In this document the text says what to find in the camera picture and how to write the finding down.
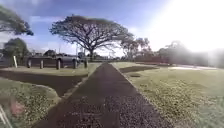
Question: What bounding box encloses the dark asphalt side path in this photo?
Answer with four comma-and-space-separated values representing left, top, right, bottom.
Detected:
0, 69, 88, 98

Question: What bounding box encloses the white post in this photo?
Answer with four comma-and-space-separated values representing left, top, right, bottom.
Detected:
12, 55, 19, 69

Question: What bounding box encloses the leafy tree crown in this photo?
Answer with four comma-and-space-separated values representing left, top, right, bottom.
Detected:
0, 4, 35, 37

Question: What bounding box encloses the wide green lawn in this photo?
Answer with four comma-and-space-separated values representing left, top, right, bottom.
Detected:
110, 61, 224, 128

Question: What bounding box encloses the pale pavement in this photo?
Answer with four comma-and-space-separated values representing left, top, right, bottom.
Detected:
167, 65, 218, 71

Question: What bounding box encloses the round dark tree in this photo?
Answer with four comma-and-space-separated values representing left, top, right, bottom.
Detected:
2, 37, 32, 66

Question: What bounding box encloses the row of trees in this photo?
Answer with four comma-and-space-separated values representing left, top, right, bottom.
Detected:
155, 40, 224, 68

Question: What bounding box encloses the medium tree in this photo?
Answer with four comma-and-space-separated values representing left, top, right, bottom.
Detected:
119, 36, 152, 63

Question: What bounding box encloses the grass patch with fallen leaves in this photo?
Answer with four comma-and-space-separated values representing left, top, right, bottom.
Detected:
0, 77, 63, 128

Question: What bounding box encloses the dark car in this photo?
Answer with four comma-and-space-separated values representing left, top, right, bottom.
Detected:
54, 53, 83, 68

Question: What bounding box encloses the flat grass strip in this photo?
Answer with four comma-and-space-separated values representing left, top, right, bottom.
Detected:
0, 62, 103, 78

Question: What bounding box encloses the huge bare-branched spreading tree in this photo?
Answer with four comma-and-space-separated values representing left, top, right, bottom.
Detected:
49, 14, 135, 62

